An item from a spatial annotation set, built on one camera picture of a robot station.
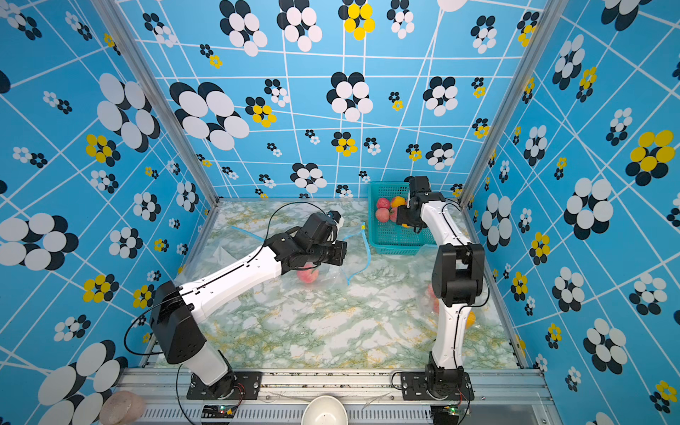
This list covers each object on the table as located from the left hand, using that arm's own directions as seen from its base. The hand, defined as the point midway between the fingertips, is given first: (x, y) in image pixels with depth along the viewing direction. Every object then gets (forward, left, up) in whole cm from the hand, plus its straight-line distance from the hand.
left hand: (352, 250), depth 79 cm
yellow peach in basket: (+35, -20, -14) cm, 43 cm away
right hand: (+20, -23, -9) cm, 32 cm away
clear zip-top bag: (+17, +46, -21) cm, 54 cm away
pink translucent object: (-37, +62, -20) cm, 75 cm away
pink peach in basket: (+28, -13, -15) cm, 34 cm away
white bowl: (-38, +7, -19) cm, 43 cm away
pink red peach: (-18, -18, +9) cm, 27 cm away
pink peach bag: (-1, +15, -14) cm, 21 cm away
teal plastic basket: (+21, -16, -21) cm, 34 cm away
